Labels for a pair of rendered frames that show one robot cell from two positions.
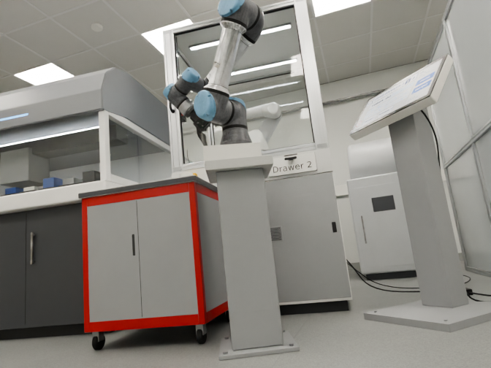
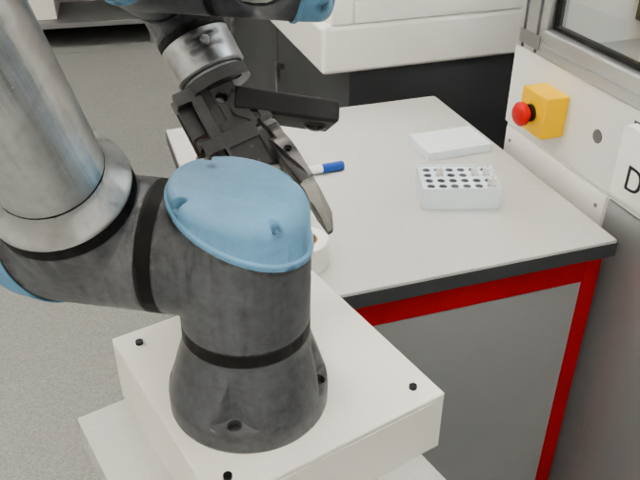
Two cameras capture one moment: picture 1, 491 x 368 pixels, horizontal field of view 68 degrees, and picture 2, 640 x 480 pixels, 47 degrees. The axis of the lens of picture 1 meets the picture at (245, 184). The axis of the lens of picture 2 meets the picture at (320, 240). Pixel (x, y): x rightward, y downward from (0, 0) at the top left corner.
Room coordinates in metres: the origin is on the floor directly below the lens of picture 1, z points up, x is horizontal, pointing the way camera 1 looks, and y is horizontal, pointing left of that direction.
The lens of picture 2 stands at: (1.37, -0.46, 1.34)
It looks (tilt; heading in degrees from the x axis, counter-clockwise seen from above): 32 degrees down; 60
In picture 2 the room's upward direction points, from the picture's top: straight up
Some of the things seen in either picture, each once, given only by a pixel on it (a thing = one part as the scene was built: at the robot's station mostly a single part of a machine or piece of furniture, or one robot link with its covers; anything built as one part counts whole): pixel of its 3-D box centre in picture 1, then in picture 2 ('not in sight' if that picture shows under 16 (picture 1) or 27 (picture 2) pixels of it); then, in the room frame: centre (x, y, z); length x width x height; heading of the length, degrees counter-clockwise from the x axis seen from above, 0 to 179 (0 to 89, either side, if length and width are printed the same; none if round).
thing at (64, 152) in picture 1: (47, 180); not in sight; (2.88, 1.62, 1.13); 1.78 x 1.14 x 0.45; 78
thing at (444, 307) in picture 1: (418, 206); not in sight; (1.77, -0.83, 0.51); 0.50 x 0.45 x 1.02; 117
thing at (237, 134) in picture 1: (235, 139); (248, 353); (1.57, 0.02, 0.89); 0.15 x 0.15 x 0.10
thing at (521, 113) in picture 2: not in sight; (523, 113); (2.22, 0.35, 0.88); 0.04 x 0.03 x 0.04; 78
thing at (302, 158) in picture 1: (291, 164); not in sight; (2.14, -0.29, 0.87); 0.29 x 0.02 x 0.11; 78
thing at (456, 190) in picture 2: not in sight; (456, 186); (2.09, 0.34, 0.78); 0.12 x 0.08 x 0.04; 151
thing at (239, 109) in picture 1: (232, 115); (234, 249); (1.57, 0.02, 1.00); 0.13 x 0.12 x 0.14; 141
